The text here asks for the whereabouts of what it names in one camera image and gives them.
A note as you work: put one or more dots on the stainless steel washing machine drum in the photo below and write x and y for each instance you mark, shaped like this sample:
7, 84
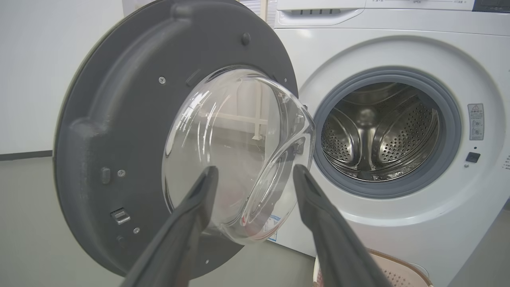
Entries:
406, 131

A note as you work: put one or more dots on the grey warning sticker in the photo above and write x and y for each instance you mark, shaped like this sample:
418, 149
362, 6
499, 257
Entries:
475, 121

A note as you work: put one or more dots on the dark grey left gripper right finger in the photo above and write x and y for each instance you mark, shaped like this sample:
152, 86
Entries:
334, 247

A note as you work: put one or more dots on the cream laundry basket brown rim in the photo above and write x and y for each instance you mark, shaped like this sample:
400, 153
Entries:
402, 273

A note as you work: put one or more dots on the black door latch socket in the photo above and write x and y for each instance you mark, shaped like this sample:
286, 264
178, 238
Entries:
473, 157

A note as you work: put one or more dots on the dark washer control display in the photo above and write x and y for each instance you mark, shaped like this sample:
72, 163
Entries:
492, 4

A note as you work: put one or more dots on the white front-load washing machine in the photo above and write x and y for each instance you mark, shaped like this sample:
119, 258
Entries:
398, 223

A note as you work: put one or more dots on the round dark washer door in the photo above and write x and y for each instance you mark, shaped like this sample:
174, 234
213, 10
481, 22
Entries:
119, 119

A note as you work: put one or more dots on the white detergent drawer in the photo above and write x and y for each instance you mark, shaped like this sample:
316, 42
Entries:
318, 14

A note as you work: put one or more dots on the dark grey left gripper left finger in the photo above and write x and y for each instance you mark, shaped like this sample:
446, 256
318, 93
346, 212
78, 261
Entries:
179, 239

